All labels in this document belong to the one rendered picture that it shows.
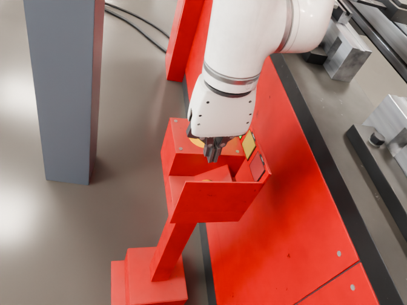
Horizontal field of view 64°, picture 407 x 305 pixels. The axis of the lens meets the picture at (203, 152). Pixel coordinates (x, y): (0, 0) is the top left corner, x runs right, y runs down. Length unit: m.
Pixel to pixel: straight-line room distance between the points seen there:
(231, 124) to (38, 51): 0.73
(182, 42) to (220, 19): 1.62
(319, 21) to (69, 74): 0.83
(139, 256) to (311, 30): 1.00
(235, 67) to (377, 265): 0.38
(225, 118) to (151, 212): 1.02
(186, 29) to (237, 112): 1.52
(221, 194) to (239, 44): 0.32
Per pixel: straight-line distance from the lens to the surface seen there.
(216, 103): 0.49
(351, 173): 0.68
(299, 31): 0.45
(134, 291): 1.21
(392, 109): 0.76
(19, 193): 1.54
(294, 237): 0.78
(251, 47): 0.43
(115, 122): 1.82
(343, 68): 0.93
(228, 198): 0.66
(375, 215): 0.64
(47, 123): 1.30
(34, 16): 1.05
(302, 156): 0.76
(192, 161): 0.69
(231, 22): 0.42
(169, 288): 1.23
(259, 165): 0.65
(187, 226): 0.88
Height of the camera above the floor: 1.26
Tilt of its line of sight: 45 degrees down
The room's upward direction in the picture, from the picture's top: 23 degrees clockwise
